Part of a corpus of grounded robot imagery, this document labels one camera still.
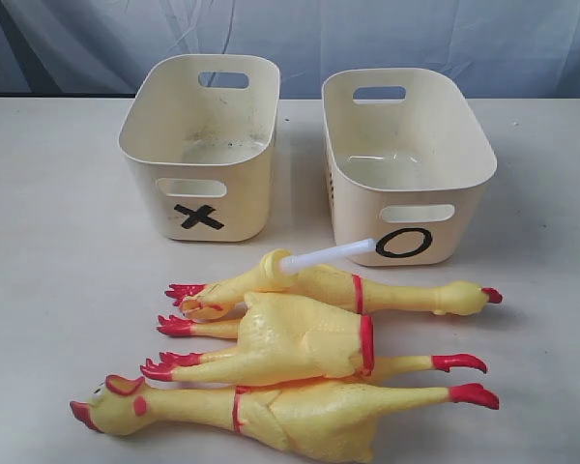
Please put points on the intact yellow rubber chicken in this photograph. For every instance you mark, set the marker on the intact yellow rubber chicken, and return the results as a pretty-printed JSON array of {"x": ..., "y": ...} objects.
[{"x": 458, "y": 298}]

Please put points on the headless yellow rubber chicken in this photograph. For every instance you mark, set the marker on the headless yellow rubber chicken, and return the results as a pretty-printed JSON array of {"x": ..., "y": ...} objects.
[{"x": 281, "y": 338}]

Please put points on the cream bin marked O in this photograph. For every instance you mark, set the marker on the cream bin marked O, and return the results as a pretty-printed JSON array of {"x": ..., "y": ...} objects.
[{"x": 407, "y": 163}]

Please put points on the rubber chicken with white tube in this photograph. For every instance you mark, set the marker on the rubber chicken with white tube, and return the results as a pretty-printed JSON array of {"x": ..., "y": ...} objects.
[{"x": 279, "y": 271}]

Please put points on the cream bin marked X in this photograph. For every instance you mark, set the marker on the cream bin marked X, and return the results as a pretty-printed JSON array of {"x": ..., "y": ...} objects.
[{"x": 199, "y": 139}]

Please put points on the grey backdrop curtain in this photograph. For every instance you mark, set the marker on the grey backdrop curtain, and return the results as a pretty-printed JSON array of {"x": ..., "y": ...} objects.
[{"x": 491, "y": 49}]

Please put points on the large yellow rubber chicken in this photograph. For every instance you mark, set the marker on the large yellow rubber chicken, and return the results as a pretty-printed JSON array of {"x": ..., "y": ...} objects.
[{"x": 330, "y": 420}]

